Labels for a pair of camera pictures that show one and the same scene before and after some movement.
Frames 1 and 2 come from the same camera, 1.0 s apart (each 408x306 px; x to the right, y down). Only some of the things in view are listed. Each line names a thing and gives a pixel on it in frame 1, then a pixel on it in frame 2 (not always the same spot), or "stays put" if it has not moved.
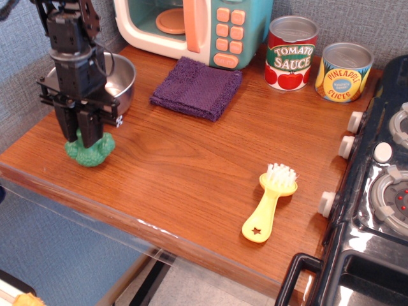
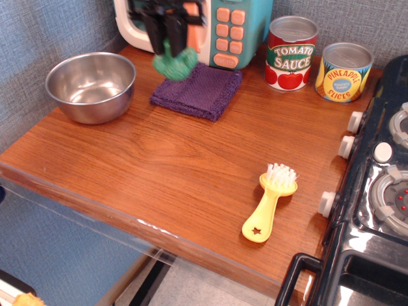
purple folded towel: [197, 88] stays put
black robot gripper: [80, 80] → [171, 15]
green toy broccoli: [92, 156] → [175, 68]
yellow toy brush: [278, 181] stays put
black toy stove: [364, 259] stays put
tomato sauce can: [290, 52] stays put
